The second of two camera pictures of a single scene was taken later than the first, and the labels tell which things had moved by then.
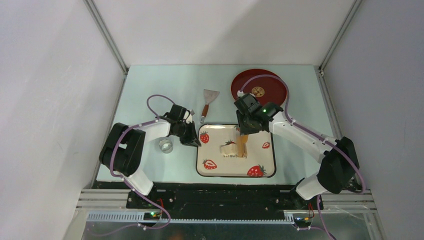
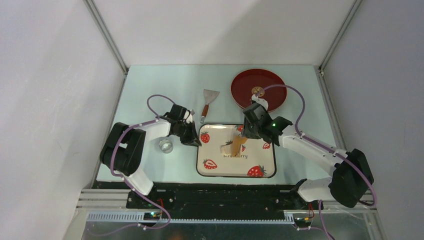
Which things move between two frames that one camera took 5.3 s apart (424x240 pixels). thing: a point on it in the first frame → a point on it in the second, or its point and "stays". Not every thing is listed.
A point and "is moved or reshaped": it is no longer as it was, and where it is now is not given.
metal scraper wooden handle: [209, 96] stays
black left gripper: [192, 140] stays
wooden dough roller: [242, 140] is moved or reshaped
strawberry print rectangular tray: [260, 162] stays
